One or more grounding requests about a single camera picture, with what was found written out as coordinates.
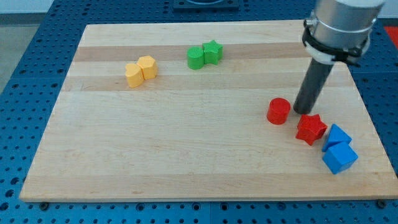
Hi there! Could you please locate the yellow heart block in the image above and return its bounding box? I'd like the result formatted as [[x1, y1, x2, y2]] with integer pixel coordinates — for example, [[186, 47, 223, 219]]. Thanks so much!
[[125, 63, 144, 88]]

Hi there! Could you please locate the green cylinder block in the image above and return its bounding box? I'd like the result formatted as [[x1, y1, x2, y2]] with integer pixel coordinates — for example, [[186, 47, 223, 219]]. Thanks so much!
[[187, 47, 205, 70]]

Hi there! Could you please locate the red cylinder block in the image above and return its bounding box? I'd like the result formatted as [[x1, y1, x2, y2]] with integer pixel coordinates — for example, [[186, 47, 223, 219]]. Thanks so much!
[[266, 98, 291, 125]]

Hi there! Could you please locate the blue cube block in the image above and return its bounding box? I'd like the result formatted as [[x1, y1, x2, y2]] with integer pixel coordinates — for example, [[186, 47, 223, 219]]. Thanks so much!
[[322, 142, 358, 174]]

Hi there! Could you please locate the yellow pentagon block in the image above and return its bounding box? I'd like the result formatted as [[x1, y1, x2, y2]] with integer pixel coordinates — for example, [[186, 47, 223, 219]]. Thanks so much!
[[137, 55, 158, 80]]

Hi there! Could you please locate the wooden board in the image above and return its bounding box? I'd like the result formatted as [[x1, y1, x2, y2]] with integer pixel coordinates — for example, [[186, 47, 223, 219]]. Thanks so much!
[[19, 20, 397, 202]]

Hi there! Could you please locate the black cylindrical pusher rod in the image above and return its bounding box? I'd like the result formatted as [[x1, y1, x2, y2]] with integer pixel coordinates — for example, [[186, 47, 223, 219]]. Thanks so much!
[[293, 58, 333, 114]]

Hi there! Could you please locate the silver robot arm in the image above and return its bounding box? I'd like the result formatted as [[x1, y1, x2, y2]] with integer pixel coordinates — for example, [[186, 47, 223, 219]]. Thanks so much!
[[302, 0, 386, 65]]

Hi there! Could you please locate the green star block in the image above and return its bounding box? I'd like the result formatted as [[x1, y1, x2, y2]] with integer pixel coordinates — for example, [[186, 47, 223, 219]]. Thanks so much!
[[202, 40, 223, 65]]

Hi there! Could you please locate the red star block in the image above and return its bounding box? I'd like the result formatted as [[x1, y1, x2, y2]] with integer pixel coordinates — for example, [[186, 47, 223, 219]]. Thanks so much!
[[295, 114, 328, 146]]

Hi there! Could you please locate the blue triangle block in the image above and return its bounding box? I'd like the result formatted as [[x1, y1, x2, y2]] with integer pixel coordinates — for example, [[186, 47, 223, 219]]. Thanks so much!
[[322, 124, 352, 152]]

